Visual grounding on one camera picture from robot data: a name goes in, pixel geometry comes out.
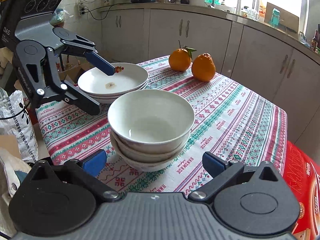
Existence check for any white plate back fruit print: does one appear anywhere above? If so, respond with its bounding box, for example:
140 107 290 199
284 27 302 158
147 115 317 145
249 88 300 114
78 62 149 96

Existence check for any white plate fruit print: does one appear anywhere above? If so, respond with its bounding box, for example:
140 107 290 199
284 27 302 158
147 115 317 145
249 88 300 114
89 87 137 103
78 62 149 96
85 82 149 99

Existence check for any white bowl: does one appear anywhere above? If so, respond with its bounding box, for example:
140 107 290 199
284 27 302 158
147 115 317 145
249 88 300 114
107 89 195 154
110 130 190 163
110 136 183 172

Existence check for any white plate front fruit print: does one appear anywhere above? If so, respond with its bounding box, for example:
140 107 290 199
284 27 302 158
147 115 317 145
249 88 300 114
85 82 149 99

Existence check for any patterned tablecloth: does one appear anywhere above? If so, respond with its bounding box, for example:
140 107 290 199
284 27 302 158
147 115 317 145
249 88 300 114
36 56 287 194

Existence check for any red gift box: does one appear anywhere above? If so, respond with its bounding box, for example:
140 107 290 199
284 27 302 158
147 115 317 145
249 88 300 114
283 141 320 239

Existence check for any bumpy orange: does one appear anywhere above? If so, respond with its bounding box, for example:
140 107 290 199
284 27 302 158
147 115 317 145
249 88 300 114
191 53 216 82

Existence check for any orange with leaf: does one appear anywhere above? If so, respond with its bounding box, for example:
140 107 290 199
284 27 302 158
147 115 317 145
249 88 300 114
169 41 196 72

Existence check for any white cabinet run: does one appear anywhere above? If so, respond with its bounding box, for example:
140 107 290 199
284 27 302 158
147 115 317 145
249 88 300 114
101 3 319 151

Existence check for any wooden cutting board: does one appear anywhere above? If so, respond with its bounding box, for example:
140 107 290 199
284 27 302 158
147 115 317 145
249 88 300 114
264 2 299 35

